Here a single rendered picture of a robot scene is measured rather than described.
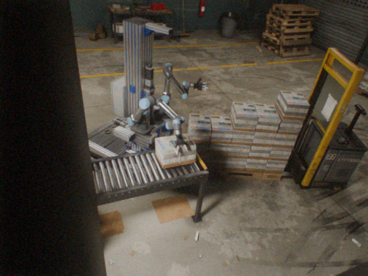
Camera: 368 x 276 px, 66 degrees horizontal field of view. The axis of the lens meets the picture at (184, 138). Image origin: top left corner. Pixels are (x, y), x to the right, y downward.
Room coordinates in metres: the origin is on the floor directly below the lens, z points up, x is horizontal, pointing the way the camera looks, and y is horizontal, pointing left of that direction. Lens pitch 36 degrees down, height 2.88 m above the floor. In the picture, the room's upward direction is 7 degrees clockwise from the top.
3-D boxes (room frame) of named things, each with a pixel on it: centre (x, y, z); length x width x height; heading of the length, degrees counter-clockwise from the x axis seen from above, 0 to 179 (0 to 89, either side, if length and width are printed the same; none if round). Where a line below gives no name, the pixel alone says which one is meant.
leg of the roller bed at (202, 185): (2.28, -0.27, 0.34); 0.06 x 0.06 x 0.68; 26
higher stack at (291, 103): (3.34, -1.35, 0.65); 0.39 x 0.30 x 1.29; 4
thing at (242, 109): (3.30, -0.76, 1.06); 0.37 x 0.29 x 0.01; 5
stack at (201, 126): (3.29, -0.63, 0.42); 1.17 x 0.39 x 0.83; 94
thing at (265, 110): (3.33, -1.05, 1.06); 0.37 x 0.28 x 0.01; 3
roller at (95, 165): (2.03, 0.83, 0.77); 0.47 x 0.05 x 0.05; 26
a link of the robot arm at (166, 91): (3.54, 0.31, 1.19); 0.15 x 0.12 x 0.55; 178
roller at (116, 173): (2.12, 0.65, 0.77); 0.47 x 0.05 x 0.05; 26
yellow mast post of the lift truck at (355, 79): (3.05, -1.81, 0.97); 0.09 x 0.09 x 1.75; 4
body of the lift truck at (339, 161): (3.40, -2.16, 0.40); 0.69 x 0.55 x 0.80; 4
